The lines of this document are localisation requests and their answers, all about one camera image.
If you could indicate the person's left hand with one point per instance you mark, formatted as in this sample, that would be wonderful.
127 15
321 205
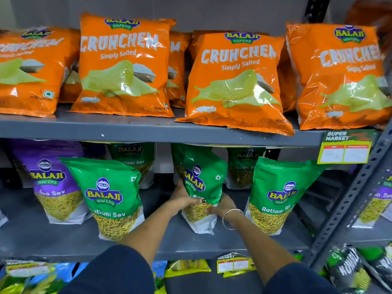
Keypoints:
180 200

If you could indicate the person's right hand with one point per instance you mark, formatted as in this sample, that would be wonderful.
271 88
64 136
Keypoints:
225 205

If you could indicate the person's left thumb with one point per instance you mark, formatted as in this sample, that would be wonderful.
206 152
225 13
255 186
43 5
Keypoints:
196 201

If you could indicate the person's right thumb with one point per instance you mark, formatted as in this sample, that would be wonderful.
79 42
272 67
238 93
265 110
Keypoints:
212 210

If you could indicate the green sev snack pouch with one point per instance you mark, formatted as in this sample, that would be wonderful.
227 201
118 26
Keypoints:
202 177

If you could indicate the person's right forearm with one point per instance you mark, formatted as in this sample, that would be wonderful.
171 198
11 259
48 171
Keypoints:
260 244

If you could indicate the person's left forearm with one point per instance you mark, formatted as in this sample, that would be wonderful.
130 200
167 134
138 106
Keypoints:
150 232

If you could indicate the silver bangle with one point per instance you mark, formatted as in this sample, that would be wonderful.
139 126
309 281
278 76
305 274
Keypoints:
228 213

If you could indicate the small yellow price label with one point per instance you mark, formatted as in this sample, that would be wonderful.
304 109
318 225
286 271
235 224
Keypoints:
234 263

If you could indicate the blue snack packet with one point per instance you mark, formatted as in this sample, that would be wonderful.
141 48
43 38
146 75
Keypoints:
159 272
66 270

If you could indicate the row of green packets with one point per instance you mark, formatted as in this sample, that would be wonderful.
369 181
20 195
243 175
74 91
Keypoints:
107 186

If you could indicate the gray metal shelf board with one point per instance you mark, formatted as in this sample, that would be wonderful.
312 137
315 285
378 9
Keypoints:
372 234
137 128
46 238

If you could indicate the dark blue left sleeve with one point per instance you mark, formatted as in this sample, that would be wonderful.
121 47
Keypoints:
116 272

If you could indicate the dark blue sleeve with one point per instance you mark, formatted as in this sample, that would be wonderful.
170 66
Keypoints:
300 281
116 272

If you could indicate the dark blue right sleeve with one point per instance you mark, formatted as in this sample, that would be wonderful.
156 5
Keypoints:
300 281

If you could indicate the gray perforated shelf upright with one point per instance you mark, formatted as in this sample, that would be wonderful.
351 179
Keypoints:
346 205

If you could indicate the purple sev snack packet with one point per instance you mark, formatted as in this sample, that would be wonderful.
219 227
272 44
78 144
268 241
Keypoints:
52 168
378 205

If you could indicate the large green yellow price label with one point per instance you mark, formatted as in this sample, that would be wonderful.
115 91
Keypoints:
346 148

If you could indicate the black green snack packet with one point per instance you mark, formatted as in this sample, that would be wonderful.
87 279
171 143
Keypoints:
381 266
347 269

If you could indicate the row of orange chip packets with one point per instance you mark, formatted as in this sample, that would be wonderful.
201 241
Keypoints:
122 58

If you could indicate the yellow green snack packet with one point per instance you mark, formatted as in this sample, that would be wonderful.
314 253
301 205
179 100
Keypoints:
21 275

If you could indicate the black perforated shelf upright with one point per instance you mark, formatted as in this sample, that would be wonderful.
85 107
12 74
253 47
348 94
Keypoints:
317 9

